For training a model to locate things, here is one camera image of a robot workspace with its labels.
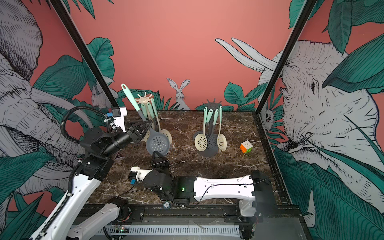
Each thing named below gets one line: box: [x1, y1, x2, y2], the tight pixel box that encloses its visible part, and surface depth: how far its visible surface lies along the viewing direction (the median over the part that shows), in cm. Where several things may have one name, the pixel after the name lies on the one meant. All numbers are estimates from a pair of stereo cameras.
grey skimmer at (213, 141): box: [208, 109, 219, 152], surface depth 87 cm
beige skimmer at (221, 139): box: [216, 105, 227, 152], surface depth 88 cm
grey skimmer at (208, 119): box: [193, 109, 214, 150], surface depth 74 cm
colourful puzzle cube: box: [240, 140, 253, 154], surface depth 97 cm
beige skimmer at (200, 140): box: [194, 106, 208, 152], surface depth 88 cm
